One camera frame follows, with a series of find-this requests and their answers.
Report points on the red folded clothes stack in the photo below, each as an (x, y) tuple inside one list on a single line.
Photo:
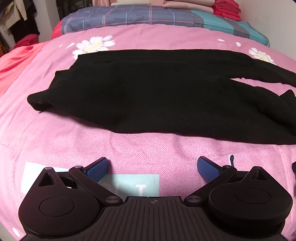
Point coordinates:
[(226, 9)]

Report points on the red cloth pile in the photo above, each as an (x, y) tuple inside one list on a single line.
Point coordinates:
[(26, 41)]

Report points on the blue plaid folded quilt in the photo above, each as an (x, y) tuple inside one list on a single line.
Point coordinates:
[(129, 16)]

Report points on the coral pink blanket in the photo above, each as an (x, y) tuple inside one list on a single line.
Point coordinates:
[(13, 64)]

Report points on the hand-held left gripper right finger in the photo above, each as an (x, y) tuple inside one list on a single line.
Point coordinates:
[(208, 171)]

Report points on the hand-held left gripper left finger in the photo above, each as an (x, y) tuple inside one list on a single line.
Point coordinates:
[(98, 171)]

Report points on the pink floral bed sheet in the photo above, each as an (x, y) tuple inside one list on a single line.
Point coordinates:
[(69, 143)]

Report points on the pink curtain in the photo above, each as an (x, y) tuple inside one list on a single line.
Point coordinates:
[(104, 2)]

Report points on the hanging clothes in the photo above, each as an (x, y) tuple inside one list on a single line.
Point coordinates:
[(17, 18)]

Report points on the beige folded clothes stack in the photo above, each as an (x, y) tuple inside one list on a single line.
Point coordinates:
[(185, 5)]

